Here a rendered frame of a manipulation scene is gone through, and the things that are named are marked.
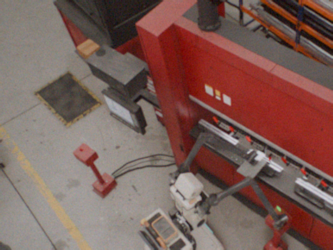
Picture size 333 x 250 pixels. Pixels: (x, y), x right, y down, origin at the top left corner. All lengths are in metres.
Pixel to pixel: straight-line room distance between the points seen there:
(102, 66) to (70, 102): 2.61
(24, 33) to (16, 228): 3.42
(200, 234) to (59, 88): 3.23
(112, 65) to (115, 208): 2.04
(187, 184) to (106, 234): 1.78
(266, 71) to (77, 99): 3.84
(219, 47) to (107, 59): 1.11
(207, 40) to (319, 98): 1.02
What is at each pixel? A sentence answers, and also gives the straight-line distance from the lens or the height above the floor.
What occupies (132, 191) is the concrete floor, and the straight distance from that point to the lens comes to 5.52.
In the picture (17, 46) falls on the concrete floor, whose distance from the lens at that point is 7.80.
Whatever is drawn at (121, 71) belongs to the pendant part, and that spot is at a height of 1.95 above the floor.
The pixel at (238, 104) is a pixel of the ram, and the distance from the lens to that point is 3.89.
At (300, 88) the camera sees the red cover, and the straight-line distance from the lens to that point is 3.22.
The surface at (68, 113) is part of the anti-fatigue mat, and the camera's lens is 6.50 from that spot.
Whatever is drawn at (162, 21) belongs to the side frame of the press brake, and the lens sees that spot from 3.79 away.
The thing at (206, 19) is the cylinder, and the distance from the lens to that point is 3.58.
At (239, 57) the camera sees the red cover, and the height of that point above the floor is 2.29.
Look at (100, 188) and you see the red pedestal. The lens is 5.52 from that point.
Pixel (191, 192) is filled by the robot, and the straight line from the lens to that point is 3.82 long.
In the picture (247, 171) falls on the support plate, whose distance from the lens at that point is 4.29.
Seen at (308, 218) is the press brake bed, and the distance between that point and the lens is 4.45.
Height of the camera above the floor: 4.69
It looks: 56 degrees down
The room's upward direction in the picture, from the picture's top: 8 degrees counter-clockwise
